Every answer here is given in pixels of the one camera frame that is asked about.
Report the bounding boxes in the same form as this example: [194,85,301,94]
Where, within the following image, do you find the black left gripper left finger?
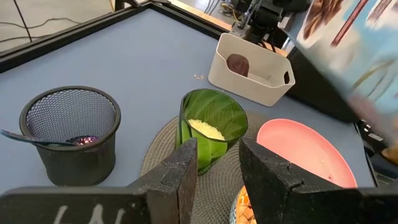
[0,138,199,224]

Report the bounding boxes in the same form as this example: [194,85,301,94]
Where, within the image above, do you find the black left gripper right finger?
[238,138,398,224]

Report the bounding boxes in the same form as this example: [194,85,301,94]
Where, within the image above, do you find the light blue cereal box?
[295,0,398,147]

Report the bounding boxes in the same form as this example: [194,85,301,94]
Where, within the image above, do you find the iridescent purple spoon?
[0,129,101,147]

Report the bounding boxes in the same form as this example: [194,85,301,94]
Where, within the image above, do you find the orange patterned bowl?
[229,185,258,224]

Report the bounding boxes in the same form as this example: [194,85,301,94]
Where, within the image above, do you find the golden cereal pieces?
[236,188,257,224]

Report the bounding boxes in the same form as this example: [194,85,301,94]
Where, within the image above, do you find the round woven placemat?
[139,111,282,224]

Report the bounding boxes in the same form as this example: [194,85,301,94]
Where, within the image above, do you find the dark red round food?
[226,53,251,78]

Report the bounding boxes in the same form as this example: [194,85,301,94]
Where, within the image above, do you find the pink round plate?
[256,118,358,189]

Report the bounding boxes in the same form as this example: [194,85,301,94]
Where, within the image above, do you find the white plastic bin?
[207,32,296,108]

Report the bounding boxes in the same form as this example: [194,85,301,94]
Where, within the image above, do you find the green glass cup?
[175,88,249,176]

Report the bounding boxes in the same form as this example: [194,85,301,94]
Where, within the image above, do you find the black mesh cup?
[19,85,122,187]

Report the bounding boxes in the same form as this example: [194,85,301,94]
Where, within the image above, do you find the black table frame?
[0,1,233,74]

